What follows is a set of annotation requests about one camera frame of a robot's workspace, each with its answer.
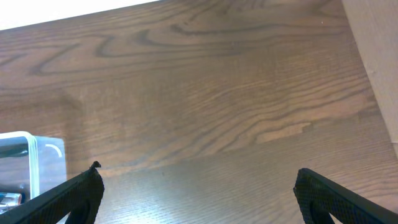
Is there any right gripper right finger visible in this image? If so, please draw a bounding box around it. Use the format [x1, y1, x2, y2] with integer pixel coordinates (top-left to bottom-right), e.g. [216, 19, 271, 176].
[293, 168, 397, 224]

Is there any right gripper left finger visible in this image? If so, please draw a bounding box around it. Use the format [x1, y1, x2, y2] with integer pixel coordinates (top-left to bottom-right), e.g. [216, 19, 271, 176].
[1, 161, 104, 224]

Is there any blue precision screwdriver set case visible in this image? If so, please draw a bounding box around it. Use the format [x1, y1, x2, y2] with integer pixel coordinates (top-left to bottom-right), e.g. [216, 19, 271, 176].
[0, 192, 23, 214]

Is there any black yellow screwdriver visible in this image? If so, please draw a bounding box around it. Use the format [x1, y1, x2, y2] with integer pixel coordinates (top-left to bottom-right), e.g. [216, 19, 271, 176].
[0, 150, 29, 158]

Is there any clear plastic container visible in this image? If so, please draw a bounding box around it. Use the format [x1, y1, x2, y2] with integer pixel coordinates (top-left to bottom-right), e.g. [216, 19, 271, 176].
[1, 131, 67, 204]

